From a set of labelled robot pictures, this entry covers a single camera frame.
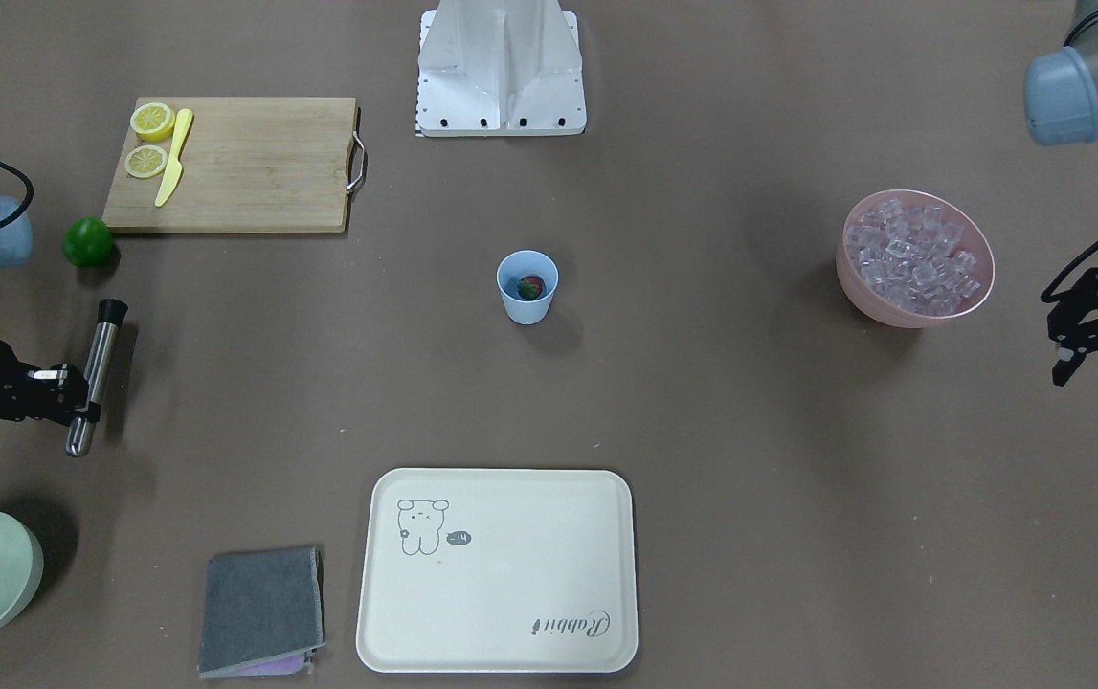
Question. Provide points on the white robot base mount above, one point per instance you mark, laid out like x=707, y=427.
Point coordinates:
x=499, y=69

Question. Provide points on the red strawberry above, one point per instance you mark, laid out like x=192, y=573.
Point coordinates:
x=530, y=287

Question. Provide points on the upper lemon half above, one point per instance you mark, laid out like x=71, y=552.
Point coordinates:
x=153, y=122

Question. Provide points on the wooden cutting board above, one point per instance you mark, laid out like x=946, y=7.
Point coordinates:
x=251, y=165

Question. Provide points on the green lime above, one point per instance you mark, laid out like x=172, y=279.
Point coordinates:
x=88, y=242

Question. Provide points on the pile of clear ice cubes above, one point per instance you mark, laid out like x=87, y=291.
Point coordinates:
x=917, y=260

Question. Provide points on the cream rabbit tray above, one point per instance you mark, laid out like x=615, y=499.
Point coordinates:
x=499, y=570

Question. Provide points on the grey folded cloth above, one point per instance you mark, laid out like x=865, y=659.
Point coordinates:
x=262, y=614

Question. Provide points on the light blue cup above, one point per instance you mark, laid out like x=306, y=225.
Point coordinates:
x=517, y=265

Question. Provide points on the steel muddler black tip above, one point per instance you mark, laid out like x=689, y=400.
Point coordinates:
x=111, y=315

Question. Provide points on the pink bowl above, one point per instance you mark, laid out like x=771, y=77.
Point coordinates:
x=869, y=297

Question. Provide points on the yellow plastic knife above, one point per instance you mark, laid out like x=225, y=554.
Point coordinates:
x=174, y=170

